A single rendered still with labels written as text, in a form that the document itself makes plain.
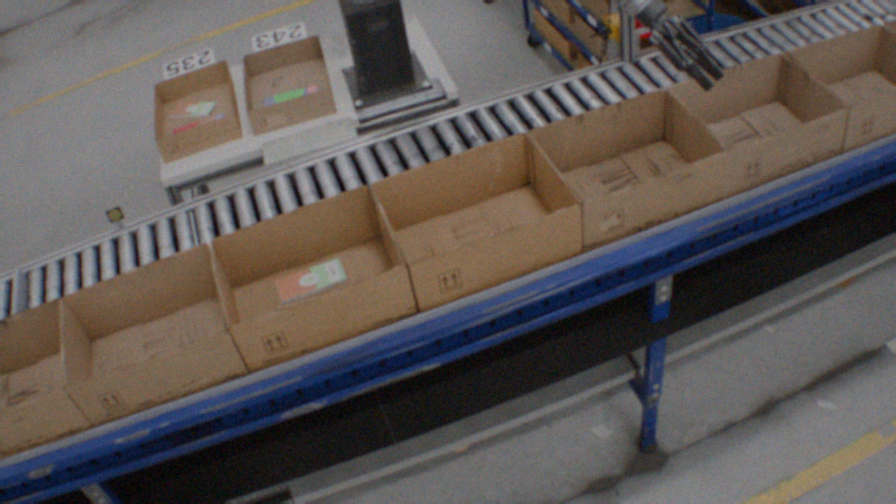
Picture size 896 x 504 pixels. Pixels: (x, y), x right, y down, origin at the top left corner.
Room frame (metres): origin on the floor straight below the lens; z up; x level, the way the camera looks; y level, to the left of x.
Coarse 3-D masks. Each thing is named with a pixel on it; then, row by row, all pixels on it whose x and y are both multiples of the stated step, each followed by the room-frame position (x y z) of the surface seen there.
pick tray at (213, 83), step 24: (192, 72) 2.63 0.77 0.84; (216, 72) 2.64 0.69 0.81; (168, 96) 2.61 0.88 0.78; (192, 96) 2.60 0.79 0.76; (216, 96) 2.56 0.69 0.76; (168, 120) 2.49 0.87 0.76; (192, 120) 2.44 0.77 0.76; (216, 120) 2.27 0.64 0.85; (168, 144) 2.24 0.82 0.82; (192, 144) 2.25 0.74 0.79; (216, 144) 2.26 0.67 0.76
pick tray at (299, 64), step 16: (272, 48) 2.66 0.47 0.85; (288, 48) 2.66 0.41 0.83; (304, 48) 2.67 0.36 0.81; (320, 48) 2.64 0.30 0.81; (256, 64) 2.65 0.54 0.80; (272, 64) 2.65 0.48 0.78; (288, 64) 2.66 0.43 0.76; (304, 64) 2.64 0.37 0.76; (320, 64) 2.62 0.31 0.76; (256, 80) 2.61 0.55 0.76; (272, 80) 2.58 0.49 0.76; (288, 80) 2.56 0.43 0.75; (304, 80) 2.53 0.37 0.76; (320, 80) 2.51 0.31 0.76; (256, 96) 2.50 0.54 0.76; (304, 96) 2.29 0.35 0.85; (320, 96) 2.29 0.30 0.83; (256, 112) 2.27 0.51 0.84; (272, 112) 2.28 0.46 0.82; (288, 112) 2.28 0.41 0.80; (304, 112) 2.29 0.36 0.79; (320, 112) 2.29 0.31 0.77; (336, 112) 2.30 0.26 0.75; (256, 128) 2.27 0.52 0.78; (272, 128) 2.28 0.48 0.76
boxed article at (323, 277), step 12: (324, 264) 1.46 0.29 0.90; (336, 264) 1.45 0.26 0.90; (288, 276) 1.44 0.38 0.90; (300, 276) 1.43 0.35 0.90; (312, 276) 1.43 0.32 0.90; (324, 276) 1.42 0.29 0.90; (336, 276) 1.41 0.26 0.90; (288, 288) 1.40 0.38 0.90; (300, 288) 1.40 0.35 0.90; (312, 288) 1.39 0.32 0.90; (324, 288) 1.39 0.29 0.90; (288, 300) 1.37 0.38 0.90
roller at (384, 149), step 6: (378, 144) 2.09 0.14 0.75; (384, 144) 2.08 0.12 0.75; (390, 144) 2.09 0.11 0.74; (378, 150) 2.07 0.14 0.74; (384, 150) 2.05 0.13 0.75; (390, 150) 2.05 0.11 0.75; (384, 156) 2.02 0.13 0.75; (390, 156) 2.01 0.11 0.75; (396, 156) 2.02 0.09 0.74; (384, 162) 2.00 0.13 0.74; (390, 162) 1.99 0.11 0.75; (396, 162) 1.98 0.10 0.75; (390, 168) 1.96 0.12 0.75; (396, 168) 1.95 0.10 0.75; (402, 168) 1.96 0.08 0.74; (390, 174) 1.94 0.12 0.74
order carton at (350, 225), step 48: (240, 240) 1.47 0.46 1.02; (288, 240) 1.49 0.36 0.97; (336, 240) 1.51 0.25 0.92; (384, 240) 1.48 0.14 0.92; (240, 288) 1.45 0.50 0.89; (336, 288) 1.38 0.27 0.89; (384, 288) 1.24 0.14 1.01; (240, 336) 1.18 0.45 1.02; (288, 336) 1.19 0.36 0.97; (336, 336) 1.22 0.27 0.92
